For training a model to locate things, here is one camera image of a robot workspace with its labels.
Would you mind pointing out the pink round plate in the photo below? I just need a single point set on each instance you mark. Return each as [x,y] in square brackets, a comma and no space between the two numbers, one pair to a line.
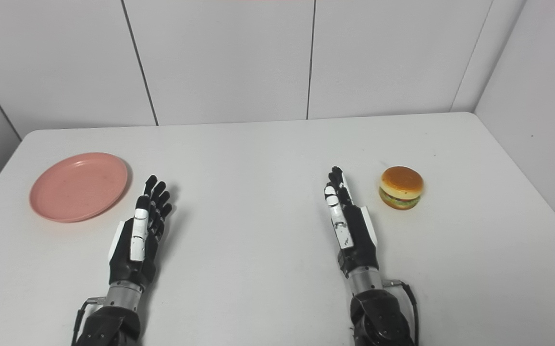
[79,187]

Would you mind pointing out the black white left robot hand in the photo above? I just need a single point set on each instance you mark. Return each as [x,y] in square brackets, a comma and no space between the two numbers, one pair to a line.
[139,230]

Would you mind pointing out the toy hamburger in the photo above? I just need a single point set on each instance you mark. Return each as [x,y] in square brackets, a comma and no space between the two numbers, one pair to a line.
[401,185]

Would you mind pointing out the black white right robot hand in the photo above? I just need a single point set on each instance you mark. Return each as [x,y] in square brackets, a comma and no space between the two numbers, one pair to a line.
[356,235]

